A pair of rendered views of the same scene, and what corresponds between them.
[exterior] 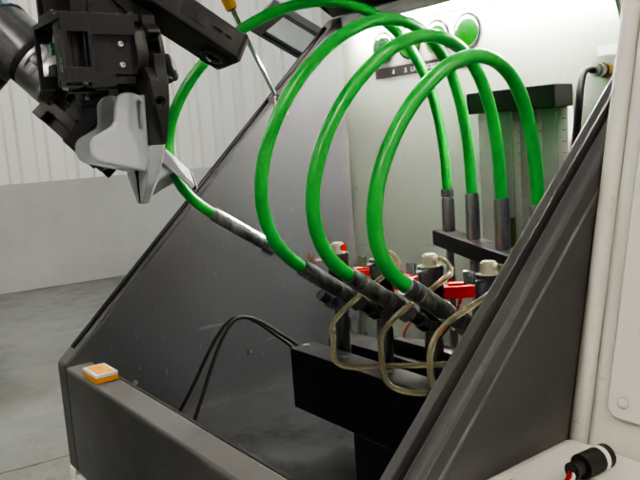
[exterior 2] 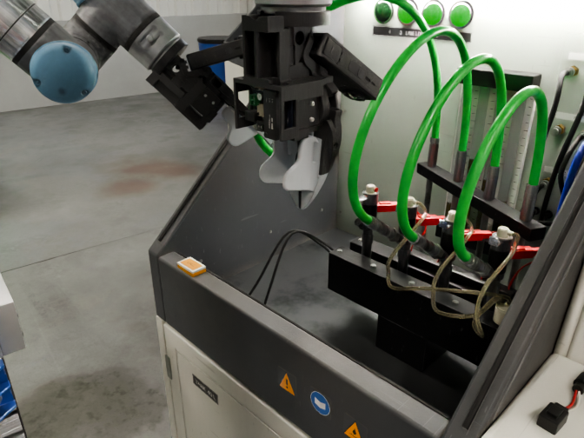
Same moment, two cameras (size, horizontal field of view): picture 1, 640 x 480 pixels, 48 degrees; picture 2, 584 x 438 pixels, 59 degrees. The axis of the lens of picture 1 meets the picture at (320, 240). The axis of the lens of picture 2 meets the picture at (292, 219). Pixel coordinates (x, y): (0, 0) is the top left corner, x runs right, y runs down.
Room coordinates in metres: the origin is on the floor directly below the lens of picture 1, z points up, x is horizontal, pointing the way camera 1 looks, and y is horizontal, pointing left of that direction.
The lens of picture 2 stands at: (0.08, 0.24, 1.44)
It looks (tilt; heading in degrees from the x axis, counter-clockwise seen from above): 25 degrees down; 352
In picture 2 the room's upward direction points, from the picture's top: straight up
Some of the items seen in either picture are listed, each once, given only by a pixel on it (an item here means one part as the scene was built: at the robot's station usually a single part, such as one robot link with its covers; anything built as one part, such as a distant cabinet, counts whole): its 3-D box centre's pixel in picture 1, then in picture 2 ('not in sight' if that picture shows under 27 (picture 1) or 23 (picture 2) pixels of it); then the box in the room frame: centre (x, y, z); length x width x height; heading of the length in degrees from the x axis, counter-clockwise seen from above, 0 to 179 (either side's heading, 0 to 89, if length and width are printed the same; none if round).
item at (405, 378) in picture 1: (413, 427); (417, 312); (0.79, -0.09, 0.91); 0.34 x 0.10 x 0.15; 36
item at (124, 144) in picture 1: (125, 150); (301, 176); (0.60, 0.15, 1.25); 0.06 x 0.03 x 0.09; 126
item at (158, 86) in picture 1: (146, 91); (319, 133); (0.60, 0.13, 1.29); 0.05 x 0.02 x 0.09; 36
